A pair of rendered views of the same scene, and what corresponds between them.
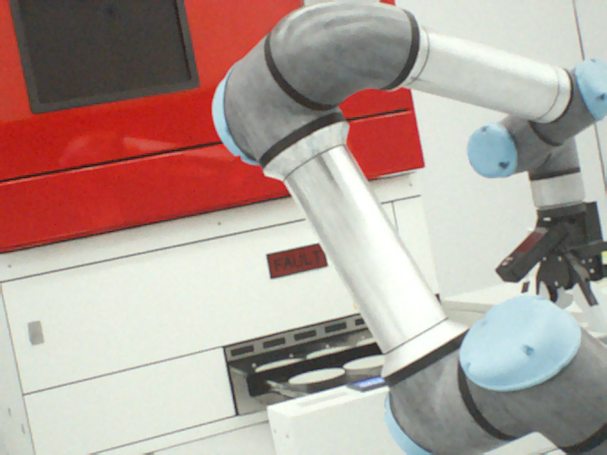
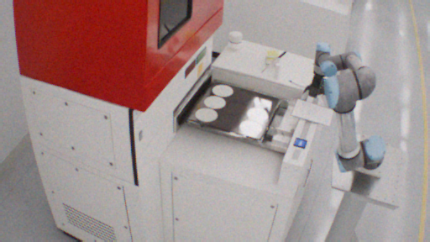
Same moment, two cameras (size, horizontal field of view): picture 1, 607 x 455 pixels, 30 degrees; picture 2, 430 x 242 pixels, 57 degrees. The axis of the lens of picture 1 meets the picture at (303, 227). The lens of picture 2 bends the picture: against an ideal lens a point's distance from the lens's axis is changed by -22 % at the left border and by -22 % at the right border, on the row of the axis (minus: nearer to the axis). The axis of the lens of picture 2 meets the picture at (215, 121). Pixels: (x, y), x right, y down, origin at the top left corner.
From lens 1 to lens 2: 1.96 m
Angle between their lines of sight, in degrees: 58
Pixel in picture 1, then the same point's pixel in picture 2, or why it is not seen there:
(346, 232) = (352, 128)
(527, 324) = (382, 145)
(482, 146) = (330, 70)
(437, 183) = not seen: outside the picture
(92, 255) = not seen: hidden behind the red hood
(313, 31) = (371, 86)
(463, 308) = (228, 71)
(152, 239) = not seen: hidden behind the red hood
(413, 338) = (355, 148)
